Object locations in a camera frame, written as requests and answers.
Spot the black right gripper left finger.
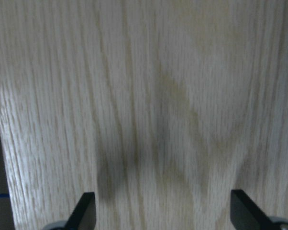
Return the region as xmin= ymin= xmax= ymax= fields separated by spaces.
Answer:
xmin=65 ymin=192 xmax=97 ymax=230

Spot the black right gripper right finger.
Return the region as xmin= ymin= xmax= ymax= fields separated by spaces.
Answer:
xmin=230 ymin=189 xmax=278 ymax=230

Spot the light wooden drawer cabinet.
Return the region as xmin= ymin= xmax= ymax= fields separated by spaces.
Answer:
xmin=0 ymin=0 xmax=288 ymax=230

